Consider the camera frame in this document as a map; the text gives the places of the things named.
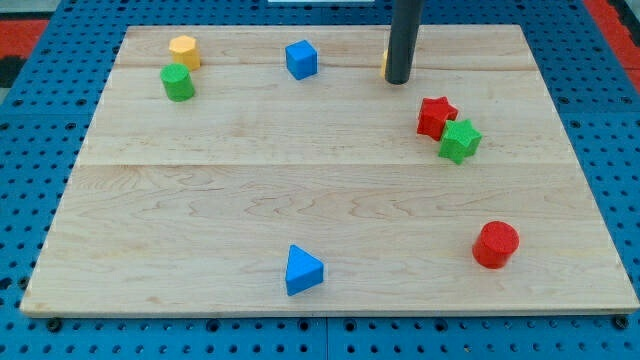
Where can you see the red star block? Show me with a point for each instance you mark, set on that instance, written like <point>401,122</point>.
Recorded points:
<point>433,115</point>

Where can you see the red cylinder block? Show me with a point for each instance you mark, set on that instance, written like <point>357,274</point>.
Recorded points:
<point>495,244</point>

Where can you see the blue triangle block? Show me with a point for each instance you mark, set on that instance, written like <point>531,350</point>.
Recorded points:
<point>303,271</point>

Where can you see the green star block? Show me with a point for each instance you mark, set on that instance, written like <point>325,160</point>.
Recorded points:
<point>459,140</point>

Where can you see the green cylinder block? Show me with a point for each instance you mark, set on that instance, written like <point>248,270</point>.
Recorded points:
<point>177,82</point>

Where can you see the yellow heart block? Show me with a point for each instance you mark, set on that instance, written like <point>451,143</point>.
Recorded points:
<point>384,64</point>

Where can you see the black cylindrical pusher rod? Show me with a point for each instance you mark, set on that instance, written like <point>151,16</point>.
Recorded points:
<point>405,23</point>

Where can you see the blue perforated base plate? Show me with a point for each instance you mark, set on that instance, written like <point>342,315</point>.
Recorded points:
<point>63,52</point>

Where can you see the light wooden board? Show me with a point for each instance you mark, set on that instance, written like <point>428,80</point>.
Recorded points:
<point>188,209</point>

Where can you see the blue cube block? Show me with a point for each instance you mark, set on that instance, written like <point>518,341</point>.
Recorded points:
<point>301,59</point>

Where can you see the yellow hexagon block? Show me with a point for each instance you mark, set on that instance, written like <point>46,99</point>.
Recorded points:
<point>184,50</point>

